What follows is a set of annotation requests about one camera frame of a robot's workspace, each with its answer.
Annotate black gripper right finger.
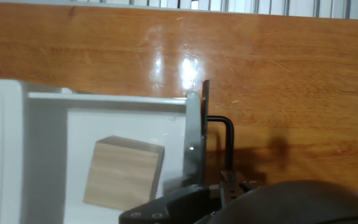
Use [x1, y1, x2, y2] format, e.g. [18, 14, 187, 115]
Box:
[219, 170, 260, 205]

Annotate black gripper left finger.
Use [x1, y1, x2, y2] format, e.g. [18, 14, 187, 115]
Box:
[119, 183, 223, 224]

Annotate large pale wooden cube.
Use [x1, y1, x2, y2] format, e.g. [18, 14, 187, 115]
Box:
[82, 135, 166, 212]

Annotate white drawer with black handle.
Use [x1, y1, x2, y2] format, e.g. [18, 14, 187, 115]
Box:
[20, 79, 236, 224]

